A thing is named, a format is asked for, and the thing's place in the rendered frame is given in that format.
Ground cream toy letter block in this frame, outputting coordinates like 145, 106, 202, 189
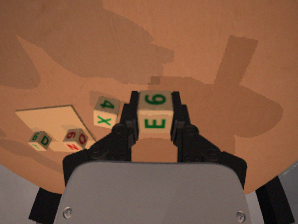
28, 131, 52, 151
137, 90, 174, 133
93, 96, 121, 129
62, 128, 88, 151

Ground light tan flat mat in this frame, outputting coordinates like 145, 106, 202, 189
15, 105, 97, 152

